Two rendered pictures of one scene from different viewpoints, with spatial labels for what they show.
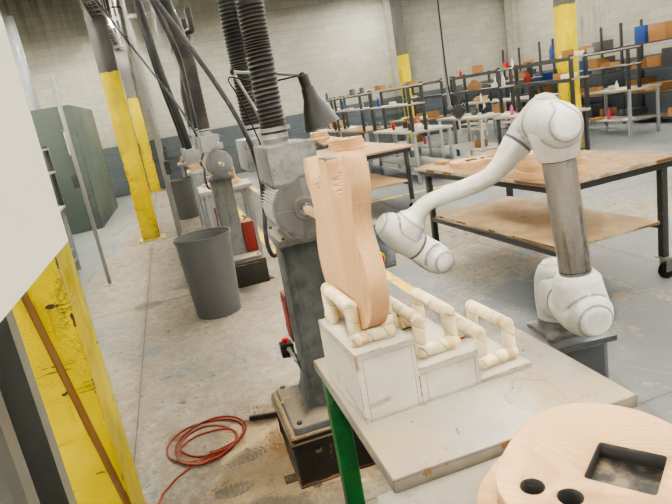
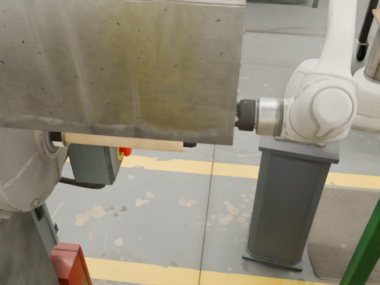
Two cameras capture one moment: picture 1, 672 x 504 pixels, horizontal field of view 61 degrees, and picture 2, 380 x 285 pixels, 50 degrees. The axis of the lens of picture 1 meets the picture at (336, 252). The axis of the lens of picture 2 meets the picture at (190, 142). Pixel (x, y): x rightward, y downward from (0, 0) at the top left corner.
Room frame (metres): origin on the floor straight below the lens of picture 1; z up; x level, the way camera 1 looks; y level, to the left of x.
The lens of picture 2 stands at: (1.91, 0.46, 1.65)
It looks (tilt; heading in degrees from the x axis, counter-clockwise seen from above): 41 degrees down; 291
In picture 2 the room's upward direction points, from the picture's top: straight up
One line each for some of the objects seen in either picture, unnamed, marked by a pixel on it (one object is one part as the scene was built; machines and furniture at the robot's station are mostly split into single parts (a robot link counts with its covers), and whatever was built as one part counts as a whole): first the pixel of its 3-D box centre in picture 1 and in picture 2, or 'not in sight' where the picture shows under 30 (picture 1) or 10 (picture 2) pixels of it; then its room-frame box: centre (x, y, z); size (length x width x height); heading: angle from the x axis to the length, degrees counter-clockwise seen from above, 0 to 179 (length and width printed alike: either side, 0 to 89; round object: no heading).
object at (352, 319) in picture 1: (353, 326); not in sight; (1.22, -0.01, 1.15); 0.03 x 0.03 x 0.09
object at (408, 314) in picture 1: (402, 310); not in sight; (1.35, -0.14, 1.12); 0.20 x 0.03 x 0.03; 17
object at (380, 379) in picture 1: (367, 359); not in sight; (1.32, -0.03, 1.02); 0.27 x 0.15 x 0.17; 18
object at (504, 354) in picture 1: (498, 356); not in sight; (1.32, -0.36, 0.96); 0.11 x 0.03 x 0.03; 108
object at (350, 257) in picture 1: (345, 241); not in sight; (1.31, -0.03, 1.33); 0.35 x 0.04 x 0.40; 17
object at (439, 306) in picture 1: (431, 301); not in sight; (1.37, -0.22, 1.12); 0.20 x 0.03 x 0.03; 17
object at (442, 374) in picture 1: (424, 356); not in sight; (1.36, -0.18, 0.98); 0.27 x 0.16 x 0.09; 18
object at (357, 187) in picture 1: (353, 176); not in sight; (1.19, -0.06, 1.49); 0.07 x 0.04 x 0.10; 17
